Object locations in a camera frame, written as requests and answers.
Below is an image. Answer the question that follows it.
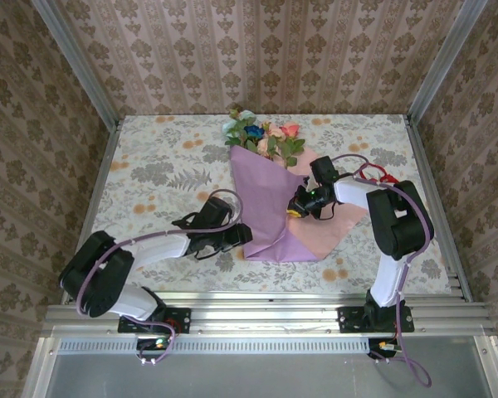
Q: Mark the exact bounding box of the purple and pink wrapping paper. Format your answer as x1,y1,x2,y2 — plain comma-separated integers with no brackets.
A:
227,145,370,263

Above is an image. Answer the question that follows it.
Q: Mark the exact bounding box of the red ribbon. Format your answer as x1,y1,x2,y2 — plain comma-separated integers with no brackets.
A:
359,162,399,186

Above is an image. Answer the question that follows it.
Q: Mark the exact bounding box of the peach fake flower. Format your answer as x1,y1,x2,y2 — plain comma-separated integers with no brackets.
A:
256,121,290,161

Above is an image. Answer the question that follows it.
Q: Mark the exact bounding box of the floral patterned table mat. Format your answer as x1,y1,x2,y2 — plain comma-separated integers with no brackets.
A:
73,114,453,296

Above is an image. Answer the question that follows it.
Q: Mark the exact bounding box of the small black controller board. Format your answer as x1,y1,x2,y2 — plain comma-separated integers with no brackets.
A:
135,336,172,353
367,337,403,361

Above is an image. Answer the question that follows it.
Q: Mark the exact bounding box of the grey metal panel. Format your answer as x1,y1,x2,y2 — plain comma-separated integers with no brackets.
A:
45,336,493,398

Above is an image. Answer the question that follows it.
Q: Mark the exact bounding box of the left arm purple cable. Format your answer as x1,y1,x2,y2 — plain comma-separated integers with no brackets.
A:
76,189,244,366

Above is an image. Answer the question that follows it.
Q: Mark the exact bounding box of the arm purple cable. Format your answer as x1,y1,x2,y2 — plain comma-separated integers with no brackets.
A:
76,189,244,366
330,153,435,389

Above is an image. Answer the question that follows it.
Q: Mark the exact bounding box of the aluminium front rail beam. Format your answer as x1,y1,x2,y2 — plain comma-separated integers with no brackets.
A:
41,289,497,337

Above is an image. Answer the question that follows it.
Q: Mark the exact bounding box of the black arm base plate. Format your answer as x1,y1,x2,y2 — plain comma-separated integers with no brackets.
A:
337,305,416,335
116,306,193,335

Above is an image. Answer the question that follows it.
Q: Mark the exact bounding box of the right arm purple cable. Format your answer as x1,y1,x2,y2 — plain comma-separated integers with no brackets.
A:
330,153,435,389

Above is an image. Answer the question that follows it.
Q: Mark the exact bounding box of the aluminium side rail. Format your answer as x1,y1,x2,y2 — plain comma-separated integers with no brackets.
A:
403,115,475,302
61,119,122,306

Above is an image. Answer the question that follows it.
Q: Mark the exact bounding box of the slotted grey cable duct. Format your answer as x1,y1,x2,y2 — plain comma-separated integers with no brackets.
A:
57,337,373,356

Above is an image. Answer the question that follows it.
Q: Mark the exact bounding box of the aluminium corner post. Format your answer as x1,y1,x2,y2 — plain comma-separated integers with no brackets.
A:
405,0,490,124
29,0,124,128

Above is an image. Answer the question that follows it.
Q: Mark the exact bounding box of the aluminium lower frame leg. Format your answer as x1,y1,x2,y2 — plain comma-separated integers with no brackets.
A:
22,336,61,398
475,334,498,398

